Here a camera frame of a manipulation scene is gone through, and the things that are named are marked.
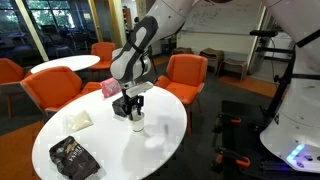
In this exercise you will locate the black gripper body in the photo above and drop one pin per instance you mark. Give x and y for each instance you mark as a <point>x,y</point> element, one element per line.
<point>133,100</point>

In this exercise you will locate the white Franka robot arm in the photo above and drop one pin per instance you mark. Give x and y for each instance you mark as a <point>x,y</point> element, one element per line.
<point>130,63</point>

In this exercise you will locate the white paper coffee cup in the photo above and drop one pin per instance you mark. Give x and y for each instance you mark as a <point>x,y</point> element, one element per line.
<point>137,124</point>

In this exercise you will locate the black coffee bean bag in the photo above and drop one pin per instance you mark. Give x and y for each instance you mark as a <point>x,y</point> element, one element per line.
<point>73,158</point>

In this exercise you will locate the pink box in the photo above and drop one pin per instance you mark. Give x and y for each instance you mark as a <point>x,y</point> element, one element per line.
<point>108,88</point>

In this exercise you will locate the clear bag of white powder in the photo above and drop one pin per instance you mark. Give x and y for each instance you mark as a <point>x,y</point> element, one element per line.
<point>78,121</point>

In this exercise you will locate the orange armchair with orange legs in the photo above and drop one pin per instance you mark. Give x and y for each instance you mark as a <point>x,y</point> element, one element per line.
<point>186,71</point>

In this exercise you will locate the brown wooden stool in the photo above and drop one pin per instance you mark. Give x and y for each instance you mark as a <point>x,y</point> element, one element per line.
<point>181,50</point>
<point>211,55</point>
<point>233,65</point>

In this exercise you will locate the white round side table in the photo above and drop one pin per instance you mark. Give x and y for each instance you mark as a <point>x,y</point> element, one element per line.
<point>63,62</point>

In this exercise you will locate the orange black bar clamp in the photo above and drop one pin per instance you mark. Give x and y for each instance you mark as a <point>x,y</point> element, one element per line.
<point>230,119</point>
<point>235,159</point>

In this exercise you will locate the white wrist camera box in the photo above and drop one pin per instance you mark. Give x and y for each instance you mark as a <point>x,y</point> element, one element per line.
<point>140,89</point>

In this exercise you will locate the yellow window frame post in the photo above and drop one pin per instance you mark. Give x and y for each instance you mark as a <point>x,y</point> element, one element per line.
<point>95,20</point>
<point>117,23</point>
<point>31,30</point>

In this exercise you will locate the wall whiteboard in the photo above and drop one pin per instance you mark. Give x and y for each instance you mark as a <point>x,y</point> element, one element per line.
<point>226,20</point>

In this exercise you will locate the black camera stand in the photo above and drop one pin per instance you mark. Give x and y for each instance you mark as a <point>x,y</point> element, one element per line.
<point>280,83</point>

